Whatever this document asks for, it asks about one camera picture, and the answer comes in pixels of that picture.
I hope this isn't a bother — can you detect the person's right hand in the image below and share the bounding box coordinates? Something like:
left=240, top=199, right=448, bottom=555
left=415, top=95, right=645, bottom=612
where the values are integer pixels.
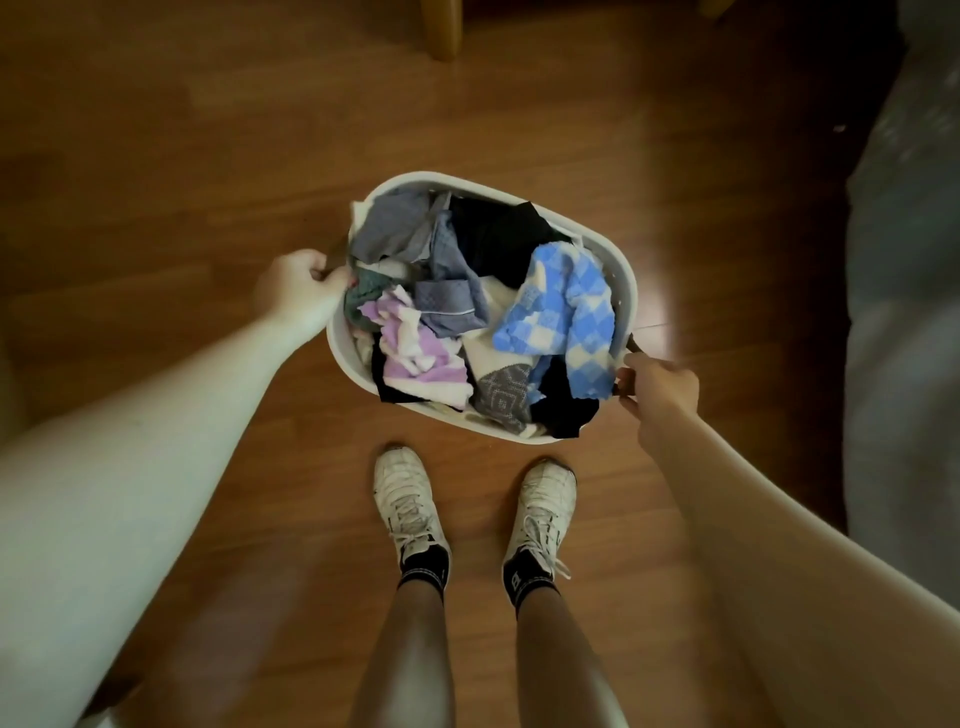
left=614, top=351, right=701, bottom=426

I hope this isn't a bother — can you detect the person's left hand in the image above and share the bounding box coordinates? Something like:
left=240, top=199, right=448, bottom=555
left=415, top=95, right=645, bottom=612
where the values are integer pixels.
left=253, top=249, right=354, bottom=336

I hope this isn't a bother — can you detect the white plastic laundry basket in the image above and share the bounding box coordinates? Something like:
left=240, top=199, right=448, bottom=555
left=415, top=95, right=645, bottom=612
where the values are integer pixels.
left=325, top=171, right=645, bottom=447

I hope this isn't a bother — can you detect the person's left forearm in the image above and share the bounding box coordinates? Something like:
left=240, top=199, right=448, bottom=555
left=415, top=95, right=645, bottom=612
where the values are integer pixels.
left=0, top=309, right=310, bottom=728

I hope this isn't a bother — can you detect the person's right forearm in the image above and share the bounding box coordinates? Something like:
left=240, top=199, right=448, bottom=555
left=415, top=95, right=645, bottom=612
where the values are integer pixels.
left=636, top=405, right=960, bottom=728

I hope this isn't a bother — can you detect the green garment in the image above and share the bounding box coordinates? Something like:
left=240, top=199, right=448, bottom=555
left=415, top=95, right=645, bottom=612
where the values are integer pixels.
left=343, top=268, right=399, bottom=333

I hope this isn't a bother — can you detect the black garment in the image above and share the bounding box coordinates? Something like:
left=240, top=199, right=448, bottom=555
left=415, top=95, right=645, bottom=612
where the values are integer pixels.
left=448, top=195, right=573, bottom=291
left=529, top=355, right=601, bottom=441

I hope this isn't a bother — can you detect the blue white checkered garment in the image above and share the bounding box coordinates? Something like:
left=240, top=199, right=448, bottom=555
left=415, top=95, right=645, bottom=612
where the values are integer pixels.
left=492, top=241, right=617, bottom=403

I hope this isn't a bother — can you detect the grey blue garment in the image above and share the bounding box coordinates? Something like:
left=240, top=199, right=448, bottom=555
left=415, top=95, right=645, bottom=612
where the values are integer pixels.
left=349, top=187, right=490, bottom=339

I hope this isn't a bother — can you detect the purple white striped garment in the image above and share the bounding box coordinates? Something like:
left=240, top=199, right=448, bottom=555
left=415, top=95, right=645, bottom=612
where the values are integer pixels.
left=358, top=285, right=475, bottom=410

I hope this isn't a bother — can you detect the grey patterned garment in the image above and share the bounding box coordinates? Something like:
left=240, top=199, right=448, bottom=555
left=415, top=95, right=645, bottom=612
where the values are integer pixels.
left=471, top=361, right=535, bottom=433

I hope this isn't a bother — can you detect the person's right white sneaker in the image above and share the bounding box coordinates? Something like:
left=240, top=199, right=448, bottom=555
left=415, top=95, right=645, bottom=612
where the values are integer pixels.
left=501, top=459, right=579, bottom=582

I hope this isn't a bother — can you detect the person's white sneaker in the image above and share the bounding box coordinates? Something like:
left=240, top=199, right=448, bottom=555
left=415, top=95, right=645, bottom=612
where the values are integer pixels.
left=501, top=459, right=579, bottom=582
left=372, top=446, right=453, bottom=575

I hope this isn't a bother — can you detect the person's left white sneaker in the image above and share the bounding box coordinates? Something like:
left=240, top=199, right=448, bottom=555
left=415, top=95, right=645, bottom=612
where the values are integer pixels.
left=372, top=446, right=453, bottom=575

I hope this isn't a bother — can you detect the person's right black sock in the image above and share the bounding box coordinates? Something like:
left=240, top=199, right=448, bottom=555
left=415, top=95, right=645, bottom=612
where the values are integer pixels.
left=502, top=551, right=562, bottom=610

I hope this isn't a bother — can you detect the person's black sock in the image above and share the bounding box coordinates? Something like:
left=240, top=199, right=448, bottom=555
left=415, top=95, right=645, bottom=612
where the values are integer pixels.
left=397, top=544, right=451, bottom=594
left=502, top=551, right=562, bottom=610

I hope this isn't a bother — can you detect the wooden furniture leg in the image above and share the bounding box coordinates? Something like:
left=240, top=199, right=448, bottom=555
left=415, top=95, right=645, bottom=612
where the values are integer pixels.
left=420, top=0, right=464, bottom=63

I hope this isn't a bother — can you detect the person's left black sock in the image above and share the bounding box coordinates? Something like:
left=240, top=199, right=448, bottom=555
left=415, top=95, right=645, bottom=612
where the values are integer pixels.
left=397, top=544, right=451, bottom=594

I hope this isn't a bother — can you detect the person's right leg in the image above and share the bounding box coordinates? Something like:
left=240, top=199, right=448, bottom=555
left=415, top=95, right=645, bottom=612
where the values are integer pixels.
left=514, top=583, right=630, bottom=728

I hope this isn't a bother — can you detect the person's leg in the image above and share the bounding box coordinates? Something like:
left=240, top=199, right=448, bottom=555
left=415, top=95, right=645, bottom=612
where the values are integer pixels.
left=514, top=583, right=630, bottom=728
left=349, top=577, right=457, bottom=728

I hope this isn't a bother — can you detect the person's left leg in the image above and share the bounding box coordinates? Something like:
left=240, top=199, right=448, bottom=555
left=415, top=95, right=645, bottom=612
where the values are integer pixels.
left=349, top=577, right=457, bottom=728

